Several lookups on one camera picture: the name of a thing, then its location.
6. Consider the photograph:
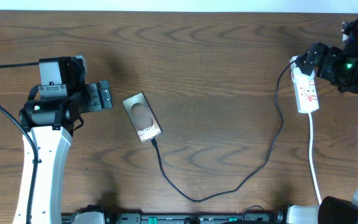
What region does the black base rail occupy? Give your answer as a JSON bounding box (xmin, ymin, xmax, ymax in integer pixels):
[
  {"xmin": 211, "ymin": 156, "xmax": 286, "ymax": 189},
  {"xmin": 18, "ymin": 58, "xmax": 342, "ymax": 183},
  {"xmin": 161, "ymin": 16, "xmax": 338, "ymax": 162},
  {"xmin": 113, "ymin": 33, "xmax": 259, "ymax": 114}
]
[{"xmin": 61, "ymin": 205, "xmax": 347, "ymax": 224}]

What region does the bronze Galaxy smartphone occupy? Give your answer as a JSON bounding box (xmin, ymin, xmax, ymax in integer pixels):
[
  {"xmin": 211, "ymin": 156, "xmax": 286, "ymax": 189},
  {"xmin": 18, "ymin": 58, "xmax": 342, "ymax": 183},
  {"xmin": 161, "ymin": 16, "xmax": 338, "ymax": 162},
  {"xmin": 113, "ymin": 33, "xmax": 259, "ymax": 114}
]
[{"xmin": 122, "ymin": 92, "xmax": 163, "ymax": 143}]

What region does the white power strip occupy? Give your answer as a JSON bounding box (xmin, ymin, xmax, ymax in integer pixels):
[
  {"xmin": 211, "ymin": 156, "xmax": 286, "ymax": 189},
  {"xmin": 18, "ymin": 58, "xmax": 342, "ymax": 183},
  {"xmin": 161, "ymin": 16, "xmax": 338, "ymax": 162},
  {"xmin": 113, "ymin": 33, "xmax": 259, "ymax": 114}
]
[{"xmin": 290, "ymin": 55, "xmax": 319, "ymax": 114}]

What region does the white power strip cord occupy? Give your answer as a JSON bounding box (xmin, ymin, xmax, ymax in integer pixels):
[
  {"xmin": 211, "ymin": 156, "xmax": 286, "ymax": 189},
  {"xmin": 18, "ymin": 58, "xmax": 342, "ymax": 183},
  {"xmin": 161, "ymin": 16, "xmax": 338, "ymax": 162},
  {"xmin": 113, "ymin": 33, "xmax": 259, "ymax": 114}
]
[{"xmin": 308, "ymin": 112, "xmax": 323, "ymax": 206}]

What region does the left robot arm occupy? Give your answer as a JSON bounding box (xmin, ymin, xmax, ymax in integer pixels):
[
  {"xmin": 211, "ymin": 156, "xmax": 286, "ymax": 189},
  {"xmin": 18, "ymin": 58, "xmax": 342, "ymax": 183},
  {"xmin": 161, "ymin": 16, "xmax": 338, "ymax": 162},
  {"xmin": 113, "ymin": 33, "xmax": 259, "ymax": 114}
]
[{"xmin": 14, "ymin": 55, "xmax": 112, "ymax": 223}]

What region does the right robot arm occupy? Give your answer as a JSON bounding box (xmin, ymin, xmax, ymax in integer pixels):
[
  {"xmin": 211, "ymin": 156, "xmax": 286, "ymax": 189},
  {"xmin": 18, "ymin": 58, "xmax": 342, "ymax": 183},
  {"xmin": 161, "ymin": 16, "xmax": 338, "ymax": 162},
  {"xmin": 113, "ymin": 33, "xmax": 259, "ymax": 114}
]
[{"xmin": 271, "ymin": 19, "xmax": 358, "ymax": 223}]

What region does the black USB charging cable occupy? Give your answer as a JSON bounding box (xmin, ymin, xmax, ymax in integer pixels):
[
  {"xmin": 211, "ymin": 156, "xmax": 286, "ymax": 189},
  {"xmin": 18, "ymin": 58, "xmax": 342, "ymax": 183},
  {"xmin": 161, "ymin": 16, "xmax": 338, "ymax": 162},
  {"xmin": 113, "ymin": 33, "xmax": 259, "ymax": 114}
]
[{"xmin": 150, "ymin": 57, "xmax": 303, "ymax": 203}]

